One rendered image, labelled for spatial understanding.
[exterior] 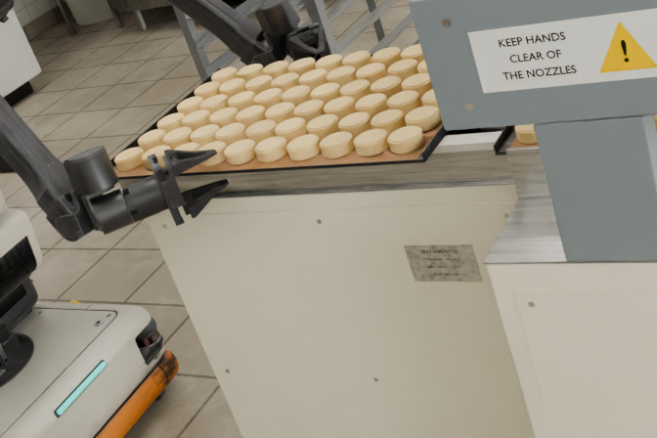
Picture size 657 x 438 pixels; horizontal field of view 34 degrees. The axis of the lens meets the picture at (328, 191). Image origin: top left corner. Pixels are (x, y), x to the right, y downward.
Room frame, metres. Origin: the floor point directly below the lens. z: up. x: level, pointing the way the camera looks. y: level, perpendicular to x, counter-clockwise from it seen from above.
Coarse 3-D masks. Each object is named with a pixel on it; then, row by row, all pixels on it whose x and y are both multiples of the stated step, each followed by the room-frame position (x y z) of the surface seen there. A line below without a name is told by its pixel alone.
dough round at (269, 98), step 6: (270, 90) 1.73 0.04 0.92; (276, 90) 1.72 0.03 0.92; (282, 90) 1.71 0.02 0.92; (258, 96) 1.72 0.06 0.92; (264, 96) 1.71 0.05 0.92; (270, 96) 1.70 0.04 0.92; (276, 96) 1.69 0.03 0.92; (258, 102) 1.70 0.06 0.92; (264, 102) 1.69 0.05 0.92; (270, 102) 1.69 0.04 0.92; (276, 102) 1.69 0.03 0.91; (282, 102) 1.69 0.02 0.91
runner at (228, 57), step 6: (294, 0) 3.41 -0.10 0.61; (300, 0) 3.43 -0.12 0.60; (294, 6) 3.40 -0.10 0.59; (300, 6) 3.39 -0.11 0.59; (222, 54) 3.07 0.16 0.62; (228, 54) 3.09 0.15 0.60; (234, 54) 3.11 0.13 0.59; (216, 60) 3.05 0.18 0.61; (222, 60) 3.07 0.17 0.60; (228, 60) 3.09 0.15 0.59; (234, 60) 3.07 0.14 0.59; (210, 66) 3.02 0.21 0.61; (216, 66) 3.04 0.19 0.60; (222, 66) 3.04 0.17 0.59; (210, 72) 3.01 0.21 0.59
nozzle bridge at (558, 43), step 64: (448, 0) 1.08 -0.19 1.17; (512, 0) 1.04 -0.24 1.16; (576, 0) 1.00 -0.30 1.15; (640, 0) 0.97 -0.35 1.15; (448, 64) 1.09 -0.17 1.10; (512, 64) 1.05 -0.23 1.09; (576, 64) 1.01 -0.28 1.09; (640, 64) 0.97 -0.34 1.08; (448, 128) 1.10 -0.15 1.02; (576, 128) 1.02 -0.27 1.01; (640, 128) 0.98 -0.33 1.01; (576, 192) 1.03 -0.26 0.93; (640, 192) 0.99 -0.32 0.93; (576, 256) 1.04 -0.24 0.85; (640, 256) 1.00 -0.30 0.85
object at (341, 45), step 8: (384, 0) 3.04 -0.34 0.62; (392, 0) 3.07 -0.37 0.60; (376, 8) 3.00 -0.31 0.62; (384, 8) 3.03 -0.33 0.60; (368, 16) 2.95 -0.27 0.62; (376, 16) 2.99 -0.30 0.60; (360, 24) 2.91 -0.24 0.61; (368, 24) 2.94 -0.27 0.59; (352, 32) 2.87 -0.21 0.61; (360, 32) 2.90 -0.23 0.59; (344, 40) 2.83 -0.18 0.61; (352, 40) 2.86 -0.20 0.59; (344, 48) 2.83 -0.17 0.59
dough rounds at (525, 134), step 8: (656, 120) 1.15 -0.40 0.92; (520, 128) 1.25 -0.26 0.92; (528, 128) 1.25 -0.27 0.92; (656, 128) 1.15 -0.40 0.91; (520, 136) 1.25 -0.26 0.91; (528, 136) 1.24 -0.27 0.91; (512, 144) 1.26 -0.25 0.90; (520, 144) 1.25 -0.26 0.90; (528, 144) 1.24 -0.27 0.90; (536, 144) 1.24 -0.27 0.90
